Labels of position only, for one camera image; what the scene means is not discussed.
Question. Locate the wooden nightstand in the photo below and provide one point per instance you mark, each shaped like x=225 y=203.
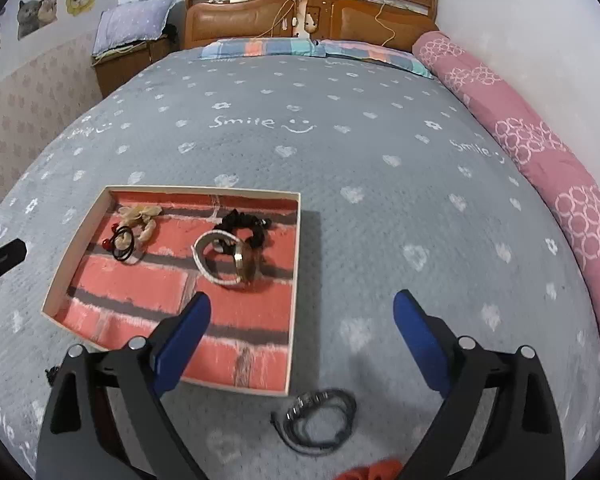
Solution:
x=118 y=66

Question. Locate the beige tray brick-pattern lining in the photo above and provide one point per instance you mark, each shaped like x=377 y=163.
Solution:
x=248 y=345

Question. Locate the wooden headboard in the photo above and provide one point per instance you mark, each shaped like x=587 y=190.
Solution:
x=396 y=24

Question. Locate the grey cats wall sticker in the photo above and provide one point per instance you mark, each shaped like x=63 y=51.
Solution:
x=33 y=15

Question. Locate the plaid pillow right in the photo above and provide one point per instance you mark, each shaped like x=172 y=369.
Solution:
x=363 y=51

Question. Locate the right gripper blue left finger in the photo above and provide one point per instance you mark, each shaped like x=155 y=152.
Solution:
x=79 y=438

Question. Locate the cream scrunchie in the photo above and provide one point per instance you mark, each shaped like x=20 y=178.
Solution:
x=142 y=219

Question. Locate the pink rolled quilt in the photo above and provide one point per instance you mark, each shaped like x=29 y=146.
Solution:
x=540 y=154

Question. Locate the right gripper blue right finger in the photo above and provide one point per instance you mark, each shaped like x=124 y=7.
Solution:
x=522 y=440

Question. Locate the plaid pillow left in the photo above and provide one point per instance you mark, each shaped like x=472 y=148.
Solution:
x=256 y=47

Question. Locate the plaid pillow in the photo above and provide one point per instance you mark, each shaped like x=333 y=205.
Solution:
x=363 y=51
x=256 y=47

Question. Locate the purple dotted pillow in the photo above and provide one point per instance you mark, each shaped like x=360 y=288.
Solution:
x=131 y=22

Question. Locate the grey patterned bed blanket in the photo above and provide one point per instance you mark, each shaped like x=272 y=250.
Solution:
x=400 y=188

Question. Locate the black hair tie red beads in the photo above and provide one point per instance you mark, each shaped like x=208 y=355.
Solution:
x=122 y=245

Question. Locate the black scrunchie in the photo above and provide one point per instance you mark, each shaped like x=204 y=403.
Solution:
x=236 y=220

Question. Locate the red-orange scrunchie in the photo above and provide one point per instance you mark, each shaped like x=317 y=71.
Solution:
x=383 y=470

